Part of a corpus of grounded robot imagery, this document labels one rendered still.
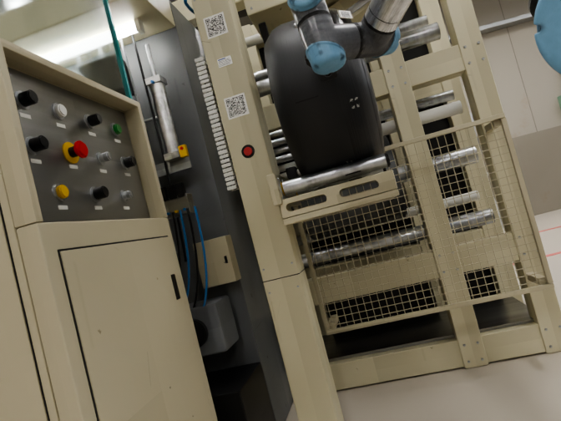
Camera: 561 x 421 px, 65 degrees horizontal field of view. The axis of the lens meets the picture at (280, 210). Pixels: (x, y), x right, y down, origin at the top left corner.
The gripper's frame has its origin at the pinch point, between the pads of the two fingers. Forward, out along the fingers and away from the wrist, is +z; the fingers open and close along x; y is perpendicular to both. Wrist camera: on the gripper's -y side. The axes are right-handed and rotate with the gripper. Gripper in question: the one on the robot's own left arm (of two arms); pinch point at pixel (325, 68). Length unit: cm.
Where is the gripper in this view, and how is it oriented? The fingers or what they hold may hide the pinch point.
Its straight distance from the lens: 130.4
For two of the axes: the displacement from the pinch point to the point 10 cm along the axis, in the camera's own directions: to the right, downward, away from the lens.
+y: -2.2, -9.6, 1.5
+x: -9.5, 2.5, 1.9
